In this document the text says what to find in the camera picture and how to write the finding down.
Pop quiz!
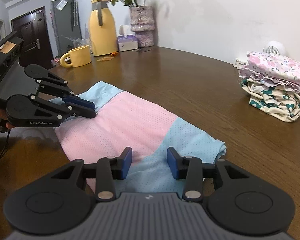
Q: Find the pink blue mesh shirt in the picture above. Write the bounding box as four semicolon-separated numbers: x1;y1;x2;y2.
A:
55;81;226;193

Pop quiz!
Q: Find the yellow mug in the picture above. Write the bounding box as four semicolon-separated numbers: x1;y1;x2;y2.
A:
60;45;91;68

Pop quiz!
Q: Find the dark brown door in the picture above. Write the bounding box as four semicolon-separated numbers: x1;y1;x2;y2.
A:
11;7;53;69

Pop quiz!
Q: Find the grey refrigerator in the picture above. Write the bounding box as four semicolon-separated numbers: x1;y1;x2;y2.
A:
50;0;82;56

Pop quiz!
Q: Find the yellow thermos jug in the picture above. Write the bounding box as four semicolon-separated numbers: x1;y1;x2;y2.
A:
89;0;117;56

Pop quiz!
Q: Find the purple tissue box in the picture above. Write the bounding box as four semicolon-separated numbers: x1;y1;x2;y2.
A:
117;25;139;52

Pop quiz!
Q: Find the green white floral folded cloth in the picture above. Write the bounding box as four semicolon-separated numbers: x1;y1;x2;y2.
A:
241;79;300;122

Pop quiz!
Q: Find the white power strip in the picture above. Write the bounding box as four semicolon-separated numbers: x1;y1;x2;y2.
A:
233;57;248;68

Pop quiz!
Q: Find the purple vase with dried flowers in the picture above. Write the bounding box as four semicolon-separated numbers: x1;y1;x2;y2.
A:
97;0;155;48

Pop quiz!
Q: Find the purple floral folded cloth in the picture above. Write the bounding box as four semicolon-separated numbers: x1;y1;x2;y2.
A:
237;52;300;92

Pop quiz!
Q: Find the white round device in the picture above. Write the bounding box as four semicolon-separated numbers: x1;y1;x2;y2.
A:
263;41;288;56

